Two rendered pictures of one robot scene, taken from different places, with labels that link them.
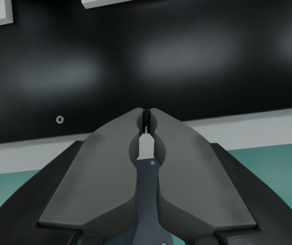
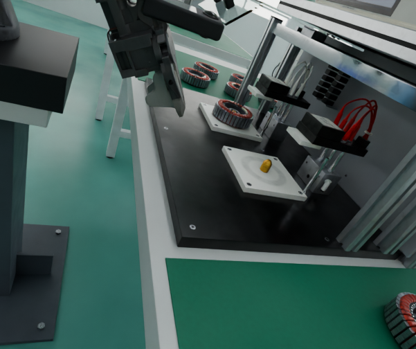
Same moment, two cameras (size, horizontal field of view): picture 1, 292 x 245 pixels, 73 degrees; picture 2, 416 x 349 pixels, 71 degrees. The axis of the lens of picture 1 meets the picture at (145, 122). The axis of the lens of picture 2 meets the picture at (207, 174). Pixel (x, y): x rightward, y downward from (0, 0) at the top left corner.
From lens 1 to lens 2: 0.48 m
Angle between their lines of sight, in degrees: 54
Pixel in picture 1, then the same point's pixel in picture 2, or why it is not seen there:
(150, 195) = not seen: outside the picture
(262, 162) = not seen: outside the picture
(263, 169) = not seen: outside the picture
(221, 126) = (158, 187)
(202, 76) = (192, 175)
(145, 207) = not seen: outside the picture
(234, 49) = (208, 190)
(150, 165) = (37, 323)
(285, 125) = (159, 215)
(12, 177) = (68, 181)
